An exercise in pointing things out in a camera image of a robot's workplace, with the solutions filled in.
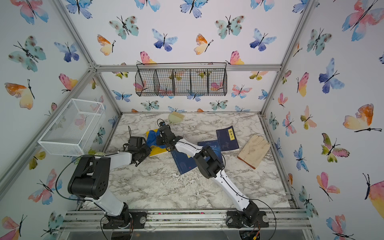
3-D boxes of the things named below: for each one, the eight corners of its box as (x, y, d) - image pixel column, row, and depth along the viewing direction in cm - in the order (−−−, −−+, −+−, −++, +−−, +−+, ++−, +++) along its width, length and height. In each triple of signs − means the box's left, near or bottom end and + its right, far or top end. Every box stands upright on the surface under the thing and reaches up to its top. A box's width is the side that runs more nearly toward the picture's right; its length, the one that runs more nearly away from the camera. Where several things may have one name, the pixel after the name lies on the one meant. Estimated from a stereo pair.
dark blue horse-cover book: (221, 151, 101) (222, 149, 98) (214, 132, 111) (215, 129, 109) (239, 148, 102) (240, 145, 100) (231, 129, 113) (232, 126, 110)
